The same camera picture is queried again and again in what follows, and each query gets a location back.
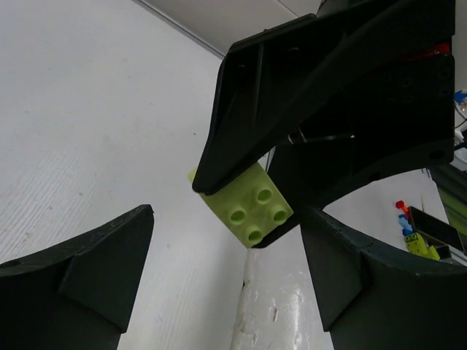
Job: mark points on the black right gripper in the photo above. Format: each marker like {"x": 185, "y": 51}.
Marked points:
{"x": 404, "y": 102}

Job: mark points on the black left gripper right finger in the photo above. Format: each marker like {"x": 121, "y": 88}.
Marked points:
{"x": 372, "y": 295}

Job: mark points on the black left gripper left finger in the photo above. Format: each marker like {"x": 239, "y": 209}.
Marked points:
{"x": 78, "y": 294}

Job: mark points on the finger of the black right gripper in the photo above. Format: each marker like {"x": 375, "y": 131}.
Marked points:
{"x": 311, "y": 176}
{"x": 269, "y": 83}

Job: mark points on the pale green lego brick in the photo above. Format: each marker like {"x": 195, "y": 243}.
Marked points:
{"x": 251, "y": 206}

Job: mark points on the colourful lego pile background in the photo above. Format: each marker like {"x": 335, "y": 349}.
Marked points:
{"x": 415, "y": 243}

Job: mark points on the dark box background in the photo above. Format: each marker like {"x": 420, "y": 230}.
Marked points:
{"x": 435, "y": 229}

